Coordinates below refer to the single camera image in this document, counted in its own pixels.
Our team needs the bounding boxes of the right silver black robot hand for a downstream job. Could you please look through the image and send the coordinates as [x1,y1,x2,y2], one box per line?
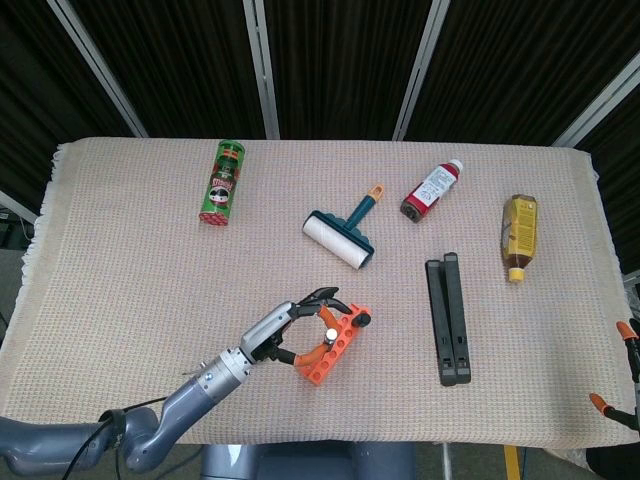
[588,318,640,431]

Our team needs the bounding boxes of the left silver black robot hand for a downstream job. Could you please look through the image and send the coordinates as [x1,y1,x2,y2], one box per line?
[238,286,351,374]

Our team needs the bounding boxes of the orange screwdriver holder block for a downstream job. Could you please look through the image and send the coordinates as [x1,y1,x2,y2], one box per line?
[296,303,372,386]

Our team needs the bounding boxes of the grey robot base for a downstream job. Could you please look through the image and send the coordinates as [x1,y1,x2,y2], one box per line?
[199,442,417,480]

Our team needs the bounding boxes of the black rectangular bars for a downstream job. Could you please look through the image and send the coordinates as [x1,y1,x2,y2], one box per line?
[424,251,474,387]

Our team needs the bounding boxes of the teal lint roller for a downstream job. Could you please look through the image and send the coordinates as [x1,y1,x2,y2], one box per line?
[301,183,386,272]

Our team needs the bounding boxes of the green Pringles can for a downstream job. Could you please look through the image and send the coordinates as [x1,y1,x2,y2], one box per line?
[198,139,247,229]

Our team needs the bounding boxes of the beige woven table cloth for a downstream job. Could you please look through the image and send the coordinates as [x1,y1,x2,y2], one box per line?
[0,137,636,450]

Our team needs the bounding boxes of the brown tea bottle yellow label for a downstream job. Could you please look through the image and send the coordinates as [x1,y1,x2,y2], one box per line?
[500,193,540,284]

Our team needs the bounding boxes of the red juice bottle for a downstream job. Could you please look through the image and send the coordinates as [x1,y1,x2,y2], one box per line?
[400,158,464,224]

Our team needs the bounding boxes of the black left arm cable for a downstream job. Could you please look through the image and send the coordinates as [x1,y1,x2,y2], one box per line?
[63,397,169,476]

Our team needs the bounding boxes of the white partition post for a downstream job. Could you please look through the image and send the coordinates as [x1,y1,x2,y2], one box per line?
[46,0,150,139]
[551,49,640,149]
[0,189,39,225]
[392,0,451,141]
[243,0,281,140]

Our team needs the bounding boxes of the black equipment with cables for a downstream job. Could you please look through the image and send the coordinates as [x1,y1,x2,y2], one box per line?
[0,209,35,250]

